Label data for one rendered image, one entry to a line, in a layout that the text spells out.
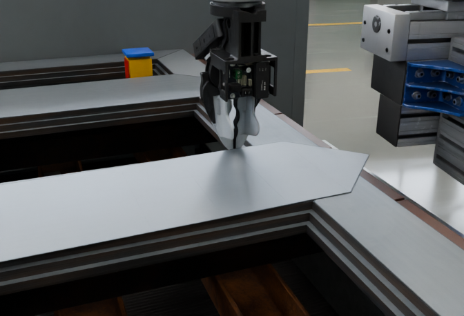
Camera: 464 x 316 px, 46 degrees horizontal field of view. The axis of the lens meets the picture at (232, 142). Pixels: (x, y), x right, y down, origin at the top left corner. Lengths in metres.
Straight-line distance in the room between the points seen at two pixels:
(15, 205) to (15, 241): 0.08
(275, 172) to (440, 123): 0.55
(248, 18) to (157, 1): 0.79
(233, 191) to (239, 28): 0.20
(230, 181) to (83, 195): 0.18
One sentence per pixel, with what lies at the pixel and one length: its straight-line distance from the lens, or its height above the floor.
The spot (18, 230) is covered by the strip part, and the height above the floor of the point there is 0.85.
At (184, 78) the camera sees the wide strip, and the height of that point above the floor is 0.85.
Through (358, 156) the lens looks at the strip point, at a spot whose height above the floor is 0.85.
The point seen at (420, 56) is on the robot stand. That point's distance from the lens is 1.13.
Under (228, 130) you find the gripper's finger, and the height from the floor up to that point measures 0.89.
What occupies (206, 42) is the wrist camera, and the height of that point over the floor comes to 1.00.
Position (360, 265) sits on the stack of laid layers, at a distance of 0.57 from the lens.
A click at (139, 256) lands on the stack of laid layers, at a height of 0.83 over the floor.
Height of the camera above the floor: 1.15
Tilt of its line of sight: 22 degrees down
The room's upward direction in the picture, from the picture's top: straight up
